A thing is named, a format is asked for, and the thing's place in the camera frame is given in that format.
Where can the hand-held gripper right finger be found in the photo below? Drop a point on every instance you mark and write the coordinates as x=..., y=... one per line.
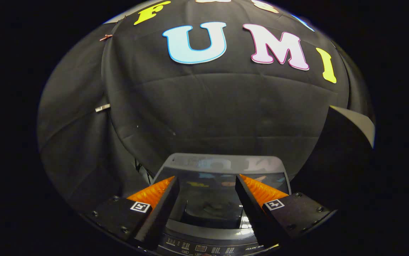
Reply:
x=253, y=209

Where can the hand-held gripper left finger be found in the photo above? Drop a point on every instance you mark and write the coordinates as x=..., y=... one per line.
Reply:
x=160, y=213

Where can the grey washing machine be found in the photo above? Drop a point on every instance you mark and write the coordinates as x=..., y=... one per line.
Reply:
x=208, y=246

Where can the black backdrop cloth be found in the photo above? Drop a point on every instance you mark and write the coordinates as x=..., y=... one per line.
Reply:
x=218, y=103

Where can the silver clip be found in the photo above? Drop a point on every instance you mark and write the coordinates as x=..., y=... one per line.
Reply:
x=103, y=107

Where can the copper clip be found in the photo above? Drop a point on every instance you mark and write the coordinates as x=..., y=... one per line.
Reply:
x=106, y=37

